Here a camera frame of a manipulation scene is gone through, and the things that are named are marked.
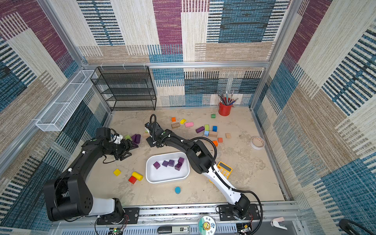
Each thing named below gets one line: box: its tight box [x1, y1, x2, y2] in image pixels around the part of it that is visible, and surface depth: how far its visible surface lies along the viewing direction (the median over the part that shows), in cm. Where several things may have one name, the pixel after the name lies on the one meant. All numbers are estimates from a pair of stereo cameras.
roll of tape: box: [250, 135, 266, 151], surface depth 101 cm
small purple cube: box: [152, 161, 161, 170], surface depth 91 cm
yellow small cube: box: [113, 168, 122, 177], surface depth 89 cm
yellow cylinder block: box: [131, 171, 144, 182], surface depth 87 cm
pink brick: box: [185, 121, 195, 128], surface depth 111 cm
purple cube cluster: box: [174, 160, 184, 171], surface depth 91 cm
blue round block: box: [174, 186, 181, 194], surface depth 83 cm
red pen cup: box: [218, 102, 233, 117], surface depth 114 cm
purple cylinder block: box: [195, 125, 205, 134], surface depth 108 cm
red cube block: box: [128, 175, 138, 185], surface depth 86 cm
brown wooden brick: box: [171, 122, 181, 129], surface depth 110 cm
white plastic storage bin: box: [145, 151, 191, 185], surface depth 91 cm
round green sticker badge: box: [197, 215, 217, 235], surface depth 65 cm
